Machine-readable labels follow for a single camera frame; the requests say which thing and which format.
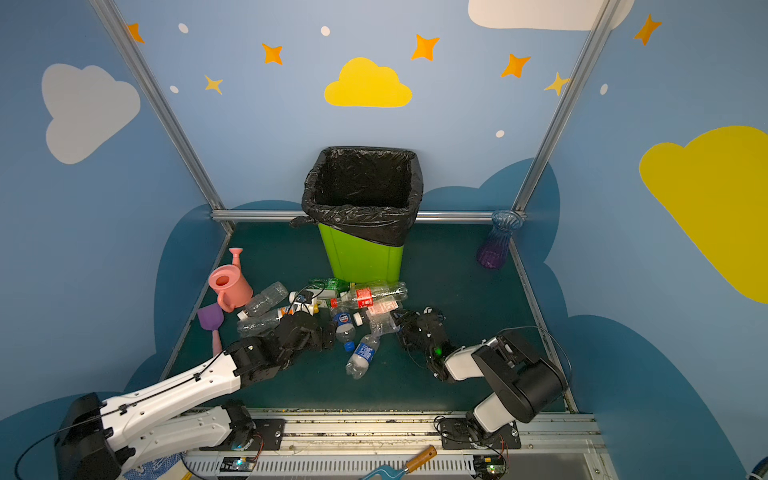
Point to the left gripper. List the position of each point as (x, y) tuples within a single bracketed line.
[(310, 330)]

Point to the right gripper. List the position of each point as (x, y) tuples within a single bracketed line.
[(414, 327)]

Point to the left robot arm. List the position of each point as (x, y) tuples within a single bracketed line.
[(104, 439)]

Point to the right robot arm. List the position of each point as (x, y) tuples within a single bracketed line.
[(522, 381)]

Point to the green plastic bin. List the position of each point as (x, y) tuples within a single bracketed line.
[(356, 260)]

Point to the black bin liner bag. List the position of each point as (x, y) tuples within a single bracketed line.
[(371, 193)]

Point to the pink label crushed bottle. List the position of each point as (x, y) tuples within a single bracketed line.
[(381, 308)]

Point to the clear bottle white green label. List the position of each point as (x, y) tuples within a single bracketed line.
[(323, 297)]

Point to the Pepsi bottle blue label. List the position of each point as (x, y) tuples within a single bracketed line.
[(345, 328)]

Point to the clear bottle white cap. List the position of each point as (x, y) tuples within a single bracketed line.
[(263, 301)]

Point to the crushed green bottle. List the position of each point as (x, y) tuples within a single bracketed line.
[(329, 284)]

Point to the clear bottle red cola label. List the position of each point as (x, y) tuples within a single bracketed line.
[(367, 294)]

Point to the water bottle blue cap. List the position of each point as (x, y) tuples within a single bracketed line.
[(362, 356)]

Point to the pink watering can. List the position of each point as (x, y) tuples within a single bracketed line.
[(230, 285)]

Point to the purple ribbed glass vase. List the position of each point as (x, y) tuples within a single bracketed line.
[(493, 253)]

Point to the blue dotted work glove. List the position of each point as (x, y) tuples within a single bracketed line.
[(162, 468)]

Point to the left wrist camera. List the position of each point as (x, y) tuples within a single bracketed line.
[(302, 297)]

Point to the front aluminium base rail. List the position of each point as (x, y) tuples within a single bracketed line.
[(324, 444)]

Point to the aluminium back frame rail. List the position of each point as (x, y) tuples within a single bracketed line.
[(449, 217)]

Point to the left aluminium frame post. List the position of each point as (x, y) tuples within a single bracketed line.
[(113, 22)]

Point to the aluminium frame post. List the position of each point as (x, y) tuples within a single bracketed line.
[(113, 22), (584, 65)]

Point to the right aluminium frame post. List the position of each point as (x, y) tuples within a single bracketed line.
[(584, 65)]

